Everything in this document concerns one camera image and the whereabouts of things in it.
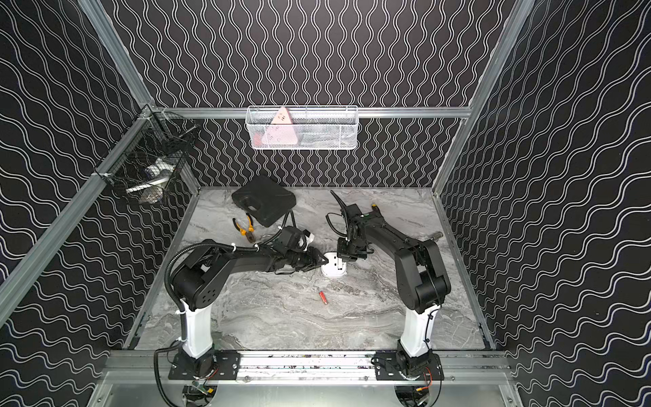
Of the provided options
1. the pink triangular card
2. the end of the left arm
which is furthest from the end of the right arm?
the pink triangular card

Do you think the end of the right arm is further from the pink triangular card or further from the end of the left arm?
the pink triangular card

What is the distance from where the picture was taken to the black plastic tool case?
1078 millimetres
